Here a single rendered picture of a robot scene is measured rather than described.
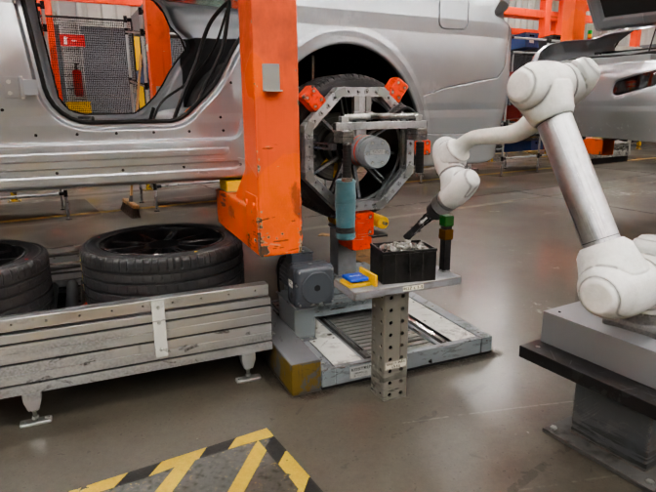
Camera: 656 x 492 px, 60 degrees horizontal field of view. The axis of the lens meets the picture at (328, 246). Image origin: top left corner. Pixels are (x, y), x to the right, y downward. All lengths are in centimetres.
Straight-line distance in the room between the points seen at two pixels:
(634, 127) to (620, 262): 293
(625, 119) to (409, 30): 215
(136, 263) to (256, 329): 51
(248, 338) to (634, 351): 130
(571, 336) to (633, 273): 34
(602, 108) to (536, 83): 291
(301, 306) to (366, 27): 128
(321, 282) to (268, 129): 69
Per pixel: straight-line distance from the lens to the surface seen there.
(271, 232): 203
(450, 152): 222
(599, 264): 166
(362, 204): 257
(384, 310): 199
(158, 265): 218
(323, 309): 264
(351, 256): 277
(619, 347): 182
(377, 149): 241
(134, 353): 215
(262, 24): 199
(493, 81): 312
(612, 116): 457
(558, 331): 193
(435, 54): 291
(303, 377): 215
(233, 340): 220
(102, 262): 227
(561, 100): 174
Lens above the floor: 106
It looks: 14 degrees down
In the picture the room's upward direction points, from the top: straight up
